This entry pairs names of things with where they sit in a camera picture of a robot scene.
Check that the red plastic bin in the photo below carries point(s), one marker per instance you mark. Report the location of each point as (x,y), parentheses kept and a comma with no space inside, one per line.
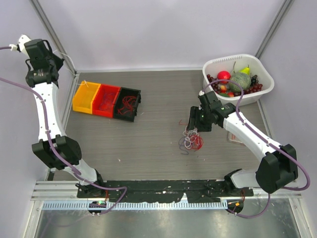
(105,99)

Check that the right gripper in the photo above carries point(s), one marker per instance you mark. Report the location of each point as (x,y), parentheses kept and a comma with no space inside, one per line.
(194,112)

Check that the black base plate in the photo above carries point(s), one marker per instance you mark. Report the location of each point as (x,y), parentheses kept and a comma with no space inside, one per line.
(164,191)

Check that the white fruit basket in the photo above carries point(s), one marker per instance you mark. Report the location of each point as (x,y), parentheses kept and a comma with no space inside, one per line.
(234,64)

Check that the small red fruit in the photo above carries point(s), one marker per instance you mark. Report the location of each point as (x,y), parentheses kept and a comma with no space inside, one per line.
(225,92)

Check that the dark red grape bunch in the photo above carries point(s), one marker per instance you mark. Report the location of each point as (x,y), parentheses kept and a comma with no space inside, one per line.
(215,83)

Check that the green melon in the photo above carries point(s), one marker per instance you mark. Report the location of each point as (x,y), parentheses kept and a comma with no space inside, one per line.
(241,79)

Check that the white slotted cable duct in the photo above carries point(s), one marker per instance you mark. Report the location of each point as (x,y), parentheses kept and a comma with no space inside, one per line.
(95,205)

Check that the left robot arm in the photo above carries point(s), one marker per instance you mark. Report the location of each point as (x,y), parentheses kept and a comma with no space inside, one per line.
(54,148)

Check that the green pear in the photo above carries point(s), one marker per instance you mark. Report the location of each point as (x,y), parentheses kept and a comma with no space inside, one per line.
(246,70)

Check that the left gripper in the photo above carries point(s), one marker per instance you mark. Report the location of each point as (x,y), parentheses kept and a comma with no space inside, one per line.
(59,61)

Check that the yellow plastic bin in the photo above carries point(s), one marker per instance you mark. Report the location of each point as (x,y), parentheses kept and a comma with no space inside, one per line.
(84,97)

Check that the dark grape bunch right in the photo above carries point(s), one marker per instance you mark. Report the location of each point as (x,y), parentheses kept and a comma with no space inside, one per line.
(249,90)

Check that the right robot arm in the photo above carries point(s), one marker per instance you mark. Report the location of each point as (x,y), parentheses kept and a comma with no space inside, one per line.
(277,166)

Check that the black plastic bin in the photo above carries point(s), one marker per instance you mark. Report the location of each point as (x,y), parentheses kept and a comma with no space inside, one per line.
(126,104)

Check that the red apple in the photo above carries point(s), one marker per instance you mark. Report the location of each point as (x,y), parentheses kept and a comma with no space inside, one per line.
(223,77)

